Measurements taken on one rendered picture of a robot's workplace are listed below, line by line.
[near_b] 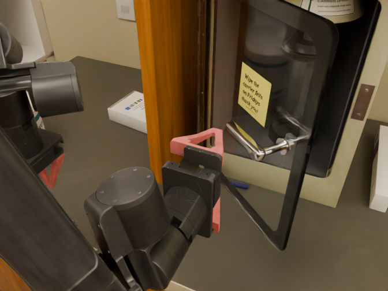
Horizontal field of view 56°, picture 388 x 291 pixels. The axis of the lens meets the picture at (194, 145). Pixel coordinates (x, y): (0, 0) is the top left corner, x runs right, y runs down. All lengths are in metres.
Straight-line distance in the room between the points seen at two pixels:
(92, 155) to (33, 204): 0.67
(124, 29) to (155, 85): 0.69
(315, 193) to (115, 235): 0.56
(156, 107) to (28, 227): 0.46
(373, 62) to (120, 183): 0.46
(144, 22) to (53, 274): 0.45
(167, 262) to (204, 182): 0.10
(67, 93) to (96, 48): 0.97
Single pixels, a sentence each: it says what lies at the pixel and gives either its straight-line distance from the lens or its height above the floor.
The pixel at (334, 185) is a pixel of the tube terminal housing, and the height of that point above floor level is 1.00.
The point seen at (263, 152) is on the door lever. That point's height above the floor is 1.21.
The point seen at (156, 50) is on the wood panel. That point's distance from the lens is 0.67.
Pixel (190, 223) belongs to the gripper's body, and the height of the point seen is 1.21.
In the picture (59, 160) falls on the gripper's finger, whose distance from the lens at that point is 0.61.
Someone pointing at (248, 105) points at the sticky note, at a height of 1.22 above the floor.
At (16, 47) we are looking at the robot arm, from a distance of 0.56.
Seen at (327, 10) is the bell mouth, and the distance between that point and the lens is 0.66.
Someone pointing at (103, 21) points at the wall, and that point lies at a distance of 1.40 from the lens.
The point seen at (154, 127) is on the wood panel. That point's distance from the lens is 0.75.
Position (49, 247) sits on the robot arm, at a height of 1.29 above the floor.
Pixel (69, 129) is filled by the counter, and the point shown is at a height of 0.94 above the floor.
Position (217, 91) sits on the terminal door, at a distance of 0.67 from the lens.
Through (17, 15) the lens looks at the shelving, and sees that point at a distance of 1.68.
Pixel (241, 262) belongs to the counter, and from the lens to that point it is 0.71.
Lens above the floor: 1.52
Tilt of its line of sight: 38 degrees down
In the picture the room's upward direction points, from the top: straight up
